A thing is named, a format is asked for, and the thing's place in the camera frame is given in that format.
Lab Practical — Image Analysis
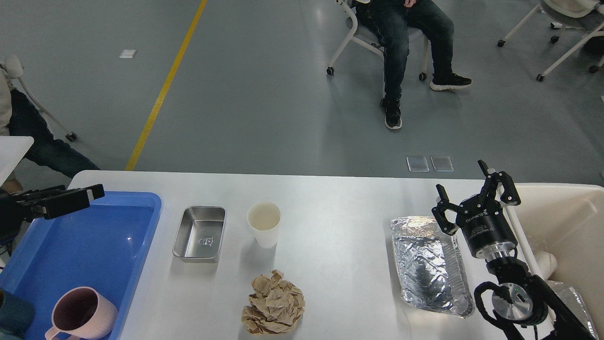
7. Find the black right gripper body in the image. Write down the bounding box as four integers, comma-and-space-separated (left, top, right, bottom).
458, 195, 518, 258

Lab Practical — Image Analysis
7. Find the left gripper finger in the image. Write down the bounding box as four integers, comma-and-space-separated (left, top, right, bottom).
24, 184, 105, 221
14, 185, 66, 203

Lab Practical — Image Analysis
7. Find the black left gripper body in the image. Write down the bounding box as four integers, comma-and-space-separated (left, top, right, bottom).
0, 189, 24, 237

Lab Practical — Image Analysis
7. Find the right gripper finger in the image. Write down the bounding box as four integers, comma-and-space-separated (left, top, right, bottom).
478, 160, 521, 210
432, 184, 464, 236

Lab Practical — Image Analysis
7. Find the aluminium foil tray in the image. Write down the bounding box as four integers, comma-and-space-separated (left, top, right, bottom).
390, 216, 474, 318

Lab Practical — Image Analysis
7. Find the pink mug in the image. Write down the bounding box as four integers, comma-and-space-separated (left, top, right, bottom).
44, 286, 118, 340

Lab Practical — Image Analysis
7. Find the stainless steel rectangular tray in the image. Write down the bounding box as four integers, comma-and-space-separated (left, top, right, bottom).
173, 206, 225, 264

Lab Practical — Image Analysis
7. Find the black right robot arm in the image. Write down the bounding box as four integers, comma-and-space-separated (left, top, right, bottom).
432, 160, 593, 340

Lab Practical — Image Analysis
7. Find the right floor outlet plate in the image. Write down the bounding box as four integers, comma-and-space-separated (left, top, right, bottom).
430, 155, 454, 172

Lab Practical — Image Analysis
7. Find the floor outlet plate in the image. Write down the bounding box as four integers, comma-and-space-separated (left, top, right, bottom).
430, 155, 454, 172
406, 155, 430, 172

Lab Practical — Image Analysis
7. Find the white side table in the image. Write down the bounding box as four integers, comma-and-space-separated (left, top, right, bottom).
0, 136, 34, 185

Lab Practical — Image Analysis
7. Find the left floor outlet plate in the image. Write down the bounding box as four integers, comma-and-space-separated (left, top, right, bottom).
406, 155, 430, 172

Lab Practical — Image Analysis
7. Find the cream plastic bin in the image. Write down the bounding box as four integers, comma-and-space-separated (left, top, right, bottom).
512, 183, 604, 338

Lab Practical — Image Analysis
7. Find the blue plastic tray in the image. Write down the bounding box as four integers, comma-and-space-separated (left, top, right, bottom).
1, 191, 162, 340

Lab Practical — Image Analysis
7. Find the white cup in bin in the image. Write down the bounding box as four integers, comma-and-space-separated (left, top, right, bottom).
534, 251, 558, 280

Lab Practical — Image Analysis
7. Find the foil scrap in bin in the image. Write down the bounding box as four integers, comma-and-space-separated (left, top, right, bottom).
547, 280, 599, 340

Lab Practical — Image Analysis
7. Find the grey chair at left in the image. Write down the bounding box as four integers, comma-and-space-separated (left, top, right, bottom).
2, 55, 78, 142

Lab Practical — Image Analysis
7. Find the white paper on floor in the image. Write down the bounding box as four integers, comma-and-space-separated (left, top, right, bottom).
119, 49, 137, 60

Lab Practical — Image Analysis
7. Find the grey white office chair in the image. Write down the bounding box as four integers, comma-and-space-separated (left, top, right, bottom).
326, 0, 430, 81

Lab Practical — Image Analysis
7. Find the white paper cup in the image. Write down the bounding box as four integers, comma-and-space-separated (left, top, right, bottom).
246, 202, 281, 249

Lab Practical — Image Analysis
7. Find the person in blue hoodie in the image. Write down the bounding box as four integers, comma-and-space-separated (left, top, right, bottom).
355, 0, 472, 130

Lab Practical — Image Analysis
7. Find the crumpled brown paper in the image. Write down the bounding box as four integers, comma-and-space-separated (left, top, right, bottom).
240, 270, 306, 335

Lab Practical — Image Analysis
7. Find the white chair top right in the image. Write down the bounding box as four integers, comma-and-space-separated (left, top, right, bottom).
497, 0, 604, 82

